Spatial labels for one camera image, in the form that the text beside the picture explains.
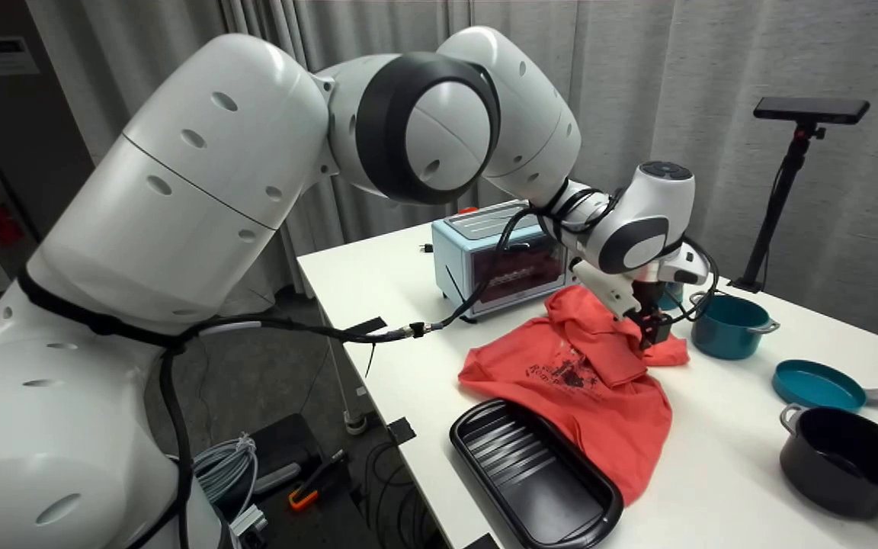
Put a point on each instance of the teal toy frying pan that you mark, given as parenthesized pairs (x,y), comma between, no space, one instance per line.
(816,386)

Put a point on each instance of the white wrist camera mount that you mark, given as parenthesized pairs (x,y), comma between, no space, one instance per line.
(605,289)

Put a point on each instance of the black tape strip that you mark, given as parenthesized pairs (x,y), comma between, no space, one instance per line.
(360,329)

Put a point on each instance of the black box on floor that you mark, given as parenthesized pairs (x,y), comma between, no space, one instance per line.
(280,448)

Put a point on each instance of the light blue toaster oven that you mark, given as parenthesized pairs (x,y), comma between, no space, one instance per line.
(488,269)

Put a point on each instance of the grey curtain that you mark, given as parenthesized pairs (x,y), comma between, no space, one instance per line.
(701,80)

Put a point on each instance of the black camera tripod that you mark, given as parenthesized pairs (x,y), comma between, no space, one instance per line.
(778,195)

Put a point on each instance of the black toy pot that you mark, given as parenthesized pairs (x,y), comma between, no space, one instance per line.
(844,463)

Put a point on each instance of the black ribbed grill tray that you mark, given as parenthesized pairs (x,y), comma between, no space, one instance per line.
(535,478)

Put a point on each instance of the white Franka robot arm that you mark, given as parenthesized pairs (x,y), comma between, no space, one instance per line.
(184,204)

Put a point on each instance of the teal toy pot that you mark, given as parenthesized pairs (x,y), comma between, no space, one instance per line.
(730,329)

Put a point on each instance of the red sweatshirt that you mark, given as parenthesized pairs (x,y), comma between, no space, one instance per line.
(572,398)

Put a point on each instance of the small black tape piece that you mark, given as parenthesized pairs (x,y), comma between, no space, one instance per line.
(399,431)

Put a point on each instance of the square black tape piece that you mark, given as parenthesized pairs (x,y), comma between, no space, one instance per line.
(481,541)

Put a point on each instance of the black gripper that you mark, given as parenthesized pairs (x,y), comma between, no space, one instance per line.
(654,293)

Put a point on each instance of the white wall label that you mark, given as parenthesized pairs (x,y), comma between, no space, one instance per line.
(0,56)

